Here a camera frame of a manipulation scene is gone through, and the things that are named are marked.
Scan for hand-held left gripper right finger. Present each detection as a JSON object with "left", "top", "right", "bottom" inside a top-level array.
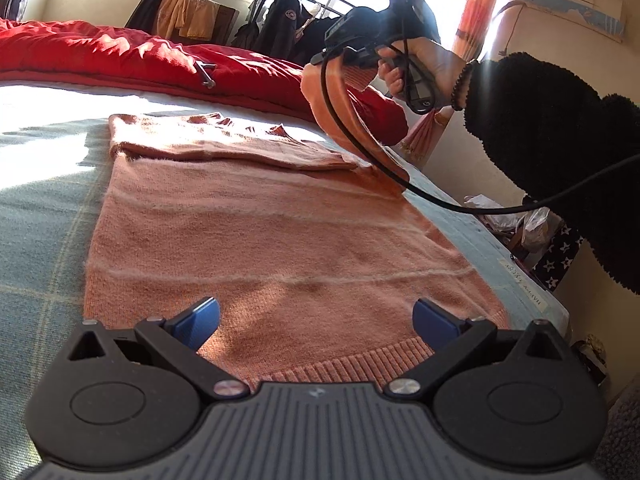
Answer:
[{"left": 385, "top": 297, "right": 573, "bottom": 403}]

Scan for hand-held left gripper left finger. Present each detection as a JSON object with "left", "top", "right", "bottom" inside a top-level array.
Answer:
[{"left": 67, "top": 296, "right": 248, "bottom": 402}]

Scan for orange knit sweater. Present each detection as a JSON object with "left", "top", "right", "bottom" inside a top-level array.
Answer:
[{"left": 82, "top": 55, "right": 511, "bottom": 393}]

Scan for person's right forearm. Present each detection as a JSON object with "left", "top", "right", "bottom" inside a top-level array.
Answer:
[{"left": 462, "top": 51, "right": 640, "bottom": 296}]

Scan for pile of white clothes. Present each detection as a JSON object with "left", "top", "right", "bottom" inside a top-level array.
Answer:
[{"left": 462, "top": 195, "right": 526, "bottom": 251}]

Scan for person's right hand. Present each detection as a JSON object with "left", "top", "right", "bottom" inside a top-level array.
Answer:
[{"left": 377, "top": 37, "right": 473, "bottom": 111}]

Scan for hanging black coats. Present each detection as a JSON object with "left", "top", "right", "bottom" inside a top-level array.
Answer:
[{"left": 300, "top": 15, "right": 341, "bottom": 61}]

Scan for black jacket with round patch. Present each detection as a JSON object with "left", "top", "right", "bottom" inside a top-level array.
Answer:
[{"left": 235, "top": 0, "right": 306, "bottom": 56}]

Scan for orange pink curtain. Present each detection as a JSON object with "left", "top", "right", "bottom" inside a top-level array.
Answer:
[{"left": 407, "top": 0, "right": 516, "bottom": 156}]

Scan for navy star print blanket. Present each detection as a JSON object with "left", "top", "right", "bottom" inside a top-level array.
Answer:
[{"left": 530, "top": 220, "right": 586, "bottom": 291}]

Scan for clear plastic bag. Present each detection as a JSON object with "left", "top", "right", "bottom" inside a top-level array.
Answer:
[{"left": 520, "top": 207, "right": 551, "bottom": 251}]

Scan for orange yellow garment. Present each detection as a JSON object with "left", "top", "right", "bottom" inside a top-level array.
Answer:
[{"left": 155, "top": 0, "right": 218, "bottom": 41}]

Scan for bed with plaid sheet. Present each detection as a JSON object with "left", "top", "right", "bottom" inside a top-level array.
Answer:
[{"left": 0, "top": 80, "right": 571, "bottom": 480}]

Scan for dark wooden chair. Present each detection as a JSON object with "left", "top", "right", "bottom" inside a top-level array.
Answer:
[{"left": 125, "top": 0, "right": 236, "bottom": 46}]

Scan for red quilt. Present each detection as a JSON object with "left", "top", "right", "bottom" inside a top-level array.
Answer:
[{"left": 0, "top": 17, "right": 408, "bottom": 143}]

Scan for dark bead bracelet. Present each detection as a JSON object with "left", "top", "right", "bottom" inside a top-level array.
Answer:
[{"left": 450, "top": 59, "right": 478, "bottom": 113}]

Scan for black cable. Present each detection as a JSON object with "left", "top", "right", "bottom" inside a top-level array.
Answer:
[{"left": 320, "top": 47, "right": 640, "bottom": 216}]

